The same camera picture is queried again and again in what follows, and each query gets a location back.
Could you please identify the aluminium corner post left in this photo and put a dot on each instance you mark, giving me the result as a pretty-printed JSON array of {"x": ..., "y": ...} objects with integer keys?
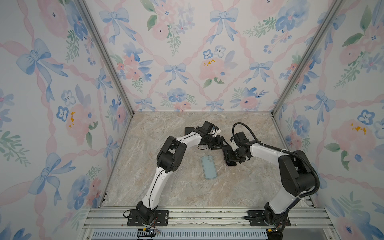
[{"x": 95, "y": 34}]

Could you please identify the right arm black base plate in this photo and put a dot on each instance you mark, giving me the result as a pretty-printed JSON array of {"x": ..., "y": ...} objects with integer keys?
[{"x": 266, "y": 218}]

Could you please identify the white vent grille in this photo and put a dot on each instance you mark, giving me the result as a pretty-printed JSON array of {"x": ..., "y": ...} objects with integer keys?
[{"x": 180, "y": 234}]

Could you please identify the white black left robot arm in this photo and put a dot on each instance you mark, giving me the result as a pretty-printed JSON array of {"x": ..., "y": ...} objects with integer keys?
[{"x": 169, "y": 160}]

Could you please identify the light blue phone case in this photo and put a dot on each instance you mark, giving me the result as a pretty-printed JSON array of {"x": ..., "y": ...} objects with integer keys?
[{"x": 209, "y": 167}]

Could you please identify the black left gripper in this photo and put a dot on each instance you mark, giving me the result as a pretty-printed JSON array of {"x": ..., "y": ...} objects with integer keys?
[{"x": 219, "y": 143}]

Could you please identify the aluminium corner post right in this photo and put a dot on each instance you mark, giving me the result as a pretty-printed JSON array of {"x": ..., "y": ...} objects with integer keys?
[{"x": 329, "y": 17}]

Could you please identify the silver edged phone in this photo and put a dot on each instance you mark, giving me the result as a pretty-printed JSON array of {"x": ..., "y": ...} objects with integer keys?
[{"x": 189, "y": 130}]

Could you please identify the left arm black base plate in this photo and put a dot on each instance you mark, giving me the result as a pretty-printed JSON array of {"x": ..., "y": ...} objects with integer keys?
[{"x": 156, "y": 218}]

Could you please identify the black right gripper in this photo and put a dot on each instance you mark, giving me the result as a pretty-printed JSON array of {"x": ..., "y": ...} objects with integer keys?
[{"x": 227, "y": 154}]

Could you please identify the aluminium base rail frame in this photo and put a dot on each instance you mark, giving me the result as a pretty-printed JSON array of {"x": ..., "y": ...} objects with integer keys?
[{"x": 306, "y": 223}]

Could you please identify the aluminium corner post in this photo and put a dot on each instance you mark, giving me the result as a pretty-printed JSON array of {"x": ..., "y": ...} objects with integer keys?
[
  {"x": 329, "y": 17},
  {"x": 95, "y": 34}
]

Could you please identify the pink edged phone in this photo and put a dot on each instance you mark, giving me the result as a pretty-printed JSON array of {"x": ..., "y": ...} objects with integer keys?
[{"x": 231, "y": 163}]

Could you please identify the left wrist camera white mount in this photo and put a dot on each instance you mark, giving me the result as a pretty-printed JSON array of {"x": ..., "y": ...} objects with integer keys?
[{"x": 210, "y": 129}]

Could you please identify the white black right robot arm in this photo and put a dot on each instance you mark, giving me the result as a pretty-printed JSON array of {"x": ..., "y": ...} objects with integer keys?
[{"x": 298, "y": 179}]

